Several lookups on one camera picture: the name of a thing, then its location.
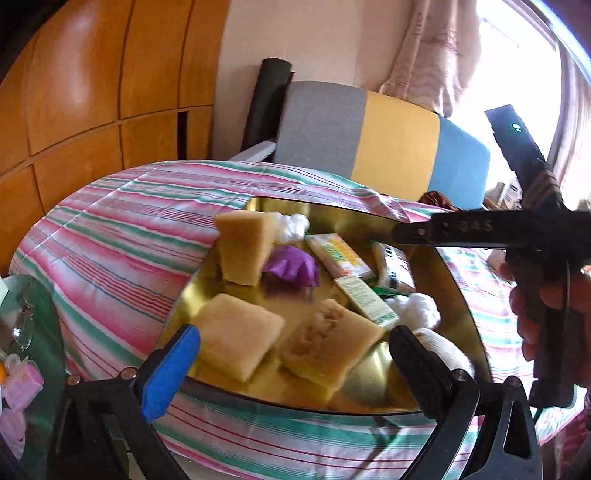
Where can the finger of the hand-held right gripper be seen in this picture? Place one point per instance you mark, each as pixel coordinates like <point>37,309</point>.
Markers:
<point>411,234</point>

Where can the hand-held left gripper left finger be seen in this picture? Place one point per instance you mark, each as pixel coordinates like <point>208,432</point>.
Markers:
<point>168,369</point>

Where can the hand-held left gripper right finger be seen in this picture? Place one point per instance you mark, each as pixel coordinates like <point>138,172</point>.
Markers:
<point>411,355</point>

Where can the white bandage roll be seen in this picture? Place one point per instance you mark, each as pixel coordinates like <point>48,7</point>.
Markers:
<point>443,351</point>

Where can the clear packet of seeds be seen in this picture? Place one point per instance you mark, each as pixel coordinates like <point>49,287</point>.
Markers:
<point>392,266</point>

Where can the white cotton wad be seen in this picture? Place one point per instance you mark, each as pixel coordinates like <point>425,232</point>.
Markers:
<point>418,310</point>

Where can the gold metal tin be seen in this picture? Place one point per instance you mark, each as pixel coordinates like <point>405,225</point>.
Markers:
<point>374,383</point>

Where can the small green box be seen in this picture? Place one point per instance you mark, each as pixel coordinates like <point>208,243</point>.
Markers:
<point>367,301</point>

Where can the beige green carton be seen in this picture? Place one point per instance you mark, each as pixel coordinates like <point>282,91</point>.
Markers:
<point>339,256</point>

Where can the yellow sponge block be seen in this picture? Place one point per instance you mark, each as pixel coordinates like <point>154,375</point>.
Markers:
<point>240,332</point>
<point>244,249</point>

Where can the brown sponge with holes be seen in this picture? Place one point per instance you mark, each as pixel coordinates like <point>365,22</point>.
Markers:
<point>330,348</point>

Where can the white plastic wrapper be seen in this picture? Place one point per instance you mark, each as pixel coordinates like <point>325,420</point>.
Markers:
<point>293,226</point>

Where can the purple wrapper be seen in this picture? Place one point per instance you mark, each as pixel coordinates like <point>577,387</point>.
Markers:
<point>293,267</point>

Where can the person's right hand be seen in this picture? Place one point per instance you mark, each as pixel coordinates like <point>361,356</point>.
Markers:
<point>526,314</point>

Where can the white cardboard box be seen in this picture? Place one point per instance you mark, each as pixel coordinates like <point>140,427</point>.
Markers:
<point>511,194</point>

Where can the dark red cloth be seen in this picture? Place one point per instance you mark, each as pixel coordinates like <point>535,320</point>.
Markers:
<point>436,201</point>

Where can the grey yellow blue sofa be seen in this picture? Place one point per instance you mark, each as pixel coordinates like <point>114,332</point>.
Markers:
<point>397,138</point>

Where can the brown striped curtain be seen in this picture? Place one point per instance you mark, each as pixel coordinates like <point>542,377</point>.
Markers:
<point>575,138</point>

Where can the striped pink green tablecloth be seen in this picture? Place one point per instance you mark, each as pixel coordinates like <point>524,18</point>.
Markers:
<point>115,240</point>

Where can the glass side table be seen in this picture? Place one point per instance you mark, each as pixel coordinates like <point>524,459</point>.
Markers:
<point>32,318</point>

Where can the pink wrapped bundle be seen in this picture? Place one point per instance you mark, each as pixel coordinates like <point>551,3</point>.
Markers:
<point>23,383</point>

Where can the window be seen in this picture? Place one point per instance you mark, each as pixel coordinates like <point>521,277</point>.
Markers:
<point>508,55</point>

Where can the white ridged plastic piece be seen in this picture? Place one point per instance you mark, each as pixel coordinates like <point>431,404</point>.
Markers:
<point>254,151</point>

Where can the pink patterned curtain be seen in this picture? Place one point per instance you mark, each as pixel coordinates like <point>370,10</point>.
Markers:
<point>429,50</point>

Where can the black rolled mat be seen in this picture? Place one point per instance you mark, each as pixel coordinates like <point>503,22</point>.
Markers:
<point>265,101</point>

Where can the wooden wardrobe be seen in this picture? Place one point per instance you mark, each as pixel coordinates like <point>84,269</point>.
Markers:
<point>92,92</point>

